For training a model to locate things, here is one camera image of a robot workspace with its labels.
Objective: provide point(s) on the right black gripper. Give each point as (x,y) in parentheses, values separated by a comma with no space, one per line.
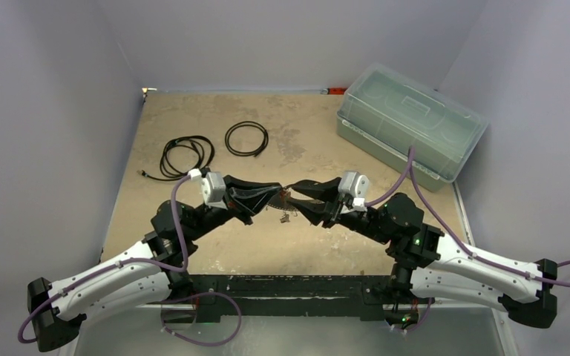
(334,202)

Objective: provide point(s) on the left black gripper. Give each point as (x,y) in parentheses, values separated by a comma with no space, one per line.
(241,208)

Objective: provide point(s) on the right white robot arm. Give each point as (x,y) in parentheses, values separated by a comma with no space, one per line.
(427,262)

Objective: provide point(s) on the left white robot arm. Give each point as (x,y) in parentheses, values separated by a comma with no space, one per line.
(151,269)

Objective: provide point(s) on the clear lidded storage bin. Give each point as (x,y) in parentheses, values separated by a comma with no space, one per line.
(385,113)

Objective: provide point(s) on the red orange clamp tool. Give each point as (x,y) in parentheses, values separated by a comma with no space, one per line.
(333,91)

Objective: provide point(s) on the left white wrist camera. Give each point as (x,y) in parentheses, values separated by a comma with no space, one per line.
(212,187)

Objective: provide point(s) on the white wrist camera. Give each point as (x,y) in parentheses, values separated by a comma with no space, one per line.
(212,187)
(352,190)

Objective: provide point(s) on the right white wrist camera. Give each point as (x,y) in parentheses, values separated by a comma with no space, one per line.
(352,190)

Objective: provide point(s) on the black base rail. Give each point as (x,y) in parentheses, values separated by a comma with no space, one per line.
(366,297)

